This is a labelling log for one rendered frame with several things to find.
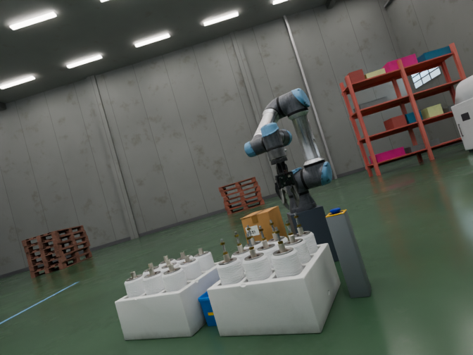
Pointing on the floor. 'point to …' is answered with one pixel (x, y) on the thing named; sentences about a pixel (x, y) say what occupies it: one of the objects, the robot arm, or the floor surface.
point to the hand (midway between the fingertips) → (292, 205)
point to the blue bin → (207, 309)
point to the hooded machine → (464, 111)
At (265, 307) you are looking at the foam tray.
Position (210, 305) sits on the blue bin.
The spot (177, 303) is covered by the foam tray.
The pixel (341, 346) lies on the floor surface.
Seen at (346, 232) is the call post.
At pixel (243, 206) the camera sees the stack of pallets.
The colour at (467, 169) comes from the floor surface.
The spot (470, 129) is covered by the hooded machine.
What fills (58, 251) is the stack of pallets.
